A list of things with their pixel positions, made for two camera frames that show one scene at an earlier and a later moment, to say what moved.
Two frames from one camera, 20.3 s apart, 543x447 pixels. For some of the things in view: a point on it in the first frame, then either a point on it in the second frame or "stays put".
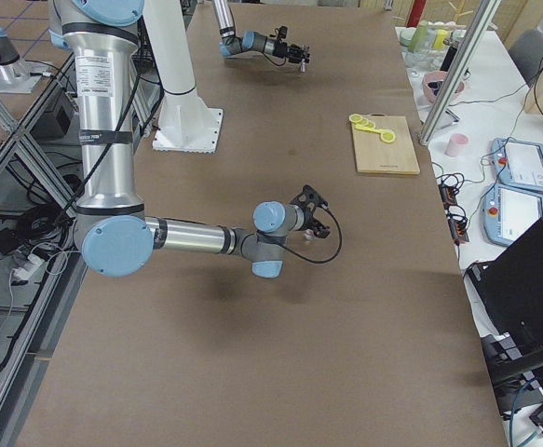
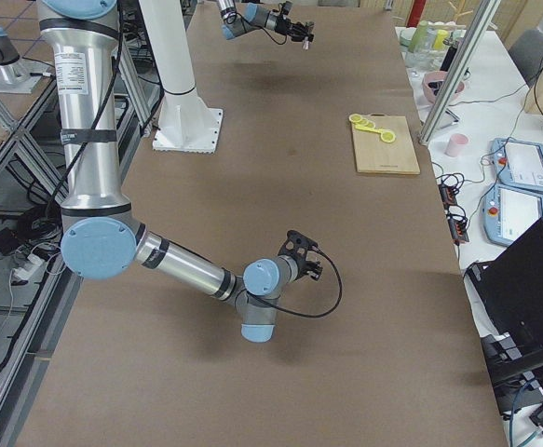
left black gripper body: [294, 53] to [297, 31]
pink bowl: [432, 82] stays put
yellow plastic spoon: [367, 128] stays put
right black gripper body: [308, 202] to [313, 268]
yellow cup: [440, 36] stays put
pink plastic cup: [456, 144] stays put
